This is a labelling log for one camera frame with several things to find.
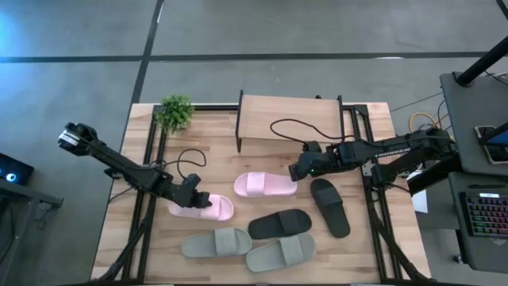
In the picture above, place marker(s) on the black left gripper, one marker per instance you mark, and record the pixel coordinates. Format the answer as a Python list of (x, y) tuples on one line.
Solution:
[(188, 198)]

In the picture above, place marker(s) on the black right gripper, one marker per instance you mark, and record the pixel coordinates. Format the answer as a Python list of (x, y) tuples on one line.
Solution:
[(319, 162)]

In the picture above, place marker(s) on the grey slide sandal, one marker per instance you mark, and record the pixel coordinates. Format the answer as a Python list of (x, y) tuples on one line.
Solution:
[(216, 242), (279, 252)]

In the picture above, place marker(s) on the black slide sandal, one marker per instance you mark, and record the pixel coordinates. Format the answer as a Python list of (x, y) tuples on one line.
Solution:
[(278, 224), (329, 206)]

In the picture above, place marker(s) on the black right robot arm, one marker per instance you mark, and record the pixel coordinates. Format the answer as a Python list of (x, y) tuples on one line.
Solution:
[(397, 151)]

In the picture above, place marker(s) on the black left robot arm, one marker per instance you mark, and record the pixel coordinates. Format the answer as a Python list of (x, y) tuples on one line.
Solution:
[(119, 165)]

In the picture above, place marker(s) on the potted green plant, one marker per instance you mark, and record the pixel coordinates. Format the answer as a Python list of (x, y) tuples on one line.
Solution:
[(174, 113)]

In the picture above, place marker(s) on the white paper sheet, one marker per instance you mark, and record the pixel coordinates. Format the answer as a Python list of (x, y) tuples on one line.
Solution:
[(420, 198)]

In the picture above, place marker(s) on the grey side desk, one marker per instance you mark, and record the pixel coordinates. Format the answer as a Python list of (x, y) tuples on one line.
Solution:
[(464, 119), (460, 246)]

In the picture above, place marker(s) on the dark grey cart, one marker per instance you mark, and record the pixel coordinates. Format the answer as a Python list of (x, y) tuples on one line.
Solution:
[(24, 194)]

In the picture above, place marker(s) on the smartphone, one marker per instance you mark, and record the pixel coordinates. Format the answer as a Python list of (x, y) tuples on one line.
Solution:
[(490, 153)]

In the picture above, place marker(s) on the black device with blue light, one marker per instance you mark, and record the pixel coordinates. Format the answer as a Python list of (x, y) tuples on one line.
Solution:
[(12, 168)]

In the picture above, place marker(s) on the backlit rainbow keyboard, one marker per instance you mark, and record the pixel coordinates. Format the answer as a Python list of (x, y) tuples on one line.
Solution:
[(488, 214)]

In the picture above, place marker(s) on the black tablet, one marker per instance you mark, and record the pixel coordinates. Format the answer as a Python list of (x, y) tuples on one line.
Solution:
[(498, 137)]

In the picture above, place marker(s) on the black pole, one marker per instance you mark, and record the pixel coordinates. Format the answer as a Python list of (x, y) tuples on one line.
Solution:
[(480, 65)]

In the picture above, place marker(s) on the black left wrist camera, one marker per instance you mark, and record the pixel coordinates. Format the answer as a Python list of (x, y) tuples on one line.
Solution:
[(191, 182)]

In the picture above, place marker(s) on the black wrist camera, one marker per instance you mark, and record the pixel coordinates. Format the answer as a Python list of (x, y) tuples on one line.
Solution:
[(191, 182), (312, 147)]

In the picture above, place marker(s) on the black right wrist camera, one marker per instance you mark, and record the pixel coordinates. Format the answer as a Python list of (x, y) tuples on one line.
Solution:
[(312, 147)]

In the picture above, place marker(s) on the wooden shelf with black frame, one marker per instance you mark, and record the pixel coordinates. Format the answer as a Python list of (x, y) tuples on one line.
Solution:
[(289, 117)]

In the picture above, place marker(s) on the black table frame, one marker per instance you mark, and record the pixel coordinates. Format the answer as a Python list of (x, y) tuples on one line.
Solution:
[(214, 107)]

